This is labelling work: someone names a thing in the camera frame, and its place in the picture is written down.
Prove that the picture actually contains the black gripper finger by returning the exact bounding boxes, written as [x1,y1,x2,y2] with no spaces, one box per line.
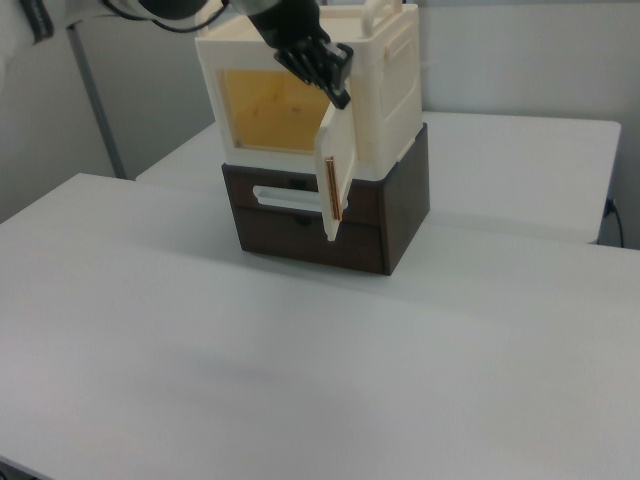
[322,41,357,110]
[273,45,335,92]

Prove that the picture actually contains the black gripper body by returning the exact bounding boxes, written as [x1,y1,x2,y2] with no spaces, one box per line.
[233,0,332,52]

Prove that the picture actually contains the cream cabinet door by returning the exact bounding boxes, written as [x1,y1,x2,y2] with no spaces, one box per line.
[313,97,360,244]

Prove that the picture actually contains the cream plastic cabinet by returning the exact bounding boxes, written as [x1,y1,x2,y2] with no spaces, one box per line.
[194,0,425,181]

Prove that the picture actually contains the dark brown drawer unit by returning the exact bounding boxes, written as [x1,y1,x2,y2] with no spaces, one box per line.
[222,122,431,276]

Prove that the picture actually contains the copper door handle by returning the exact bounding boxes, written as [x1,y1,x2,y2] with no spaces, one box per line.
[324,155,345,221]

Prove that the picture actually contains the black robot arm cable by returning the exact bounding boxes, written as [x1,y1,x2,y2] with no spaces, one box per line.
[102,0,236,34]

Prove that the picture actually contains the brown drawer with handle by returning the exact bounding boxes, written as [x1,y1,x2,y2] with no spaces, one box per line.
[223,165,382,229]

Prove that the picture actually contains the white drawer handle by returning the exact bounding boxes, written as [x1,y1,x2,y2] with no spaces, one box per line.
[253,184,322,209]

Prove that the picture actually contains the brown drawer without handle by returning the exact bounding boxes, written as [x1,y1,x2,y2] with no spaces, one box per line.
[233,204,384,276]

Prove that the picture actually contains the grey partition post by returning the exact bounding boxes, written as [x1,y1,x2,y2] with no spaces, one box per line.
[66,22,126,179]

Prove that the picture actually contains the black corrugated cable conduit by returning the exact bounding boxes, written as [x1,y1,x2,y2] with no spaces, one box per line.
[18,0,55,47]

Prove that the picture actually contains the black wall cable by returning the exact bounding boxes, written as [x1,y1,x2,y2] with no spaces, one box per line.
[603,197,626,247]

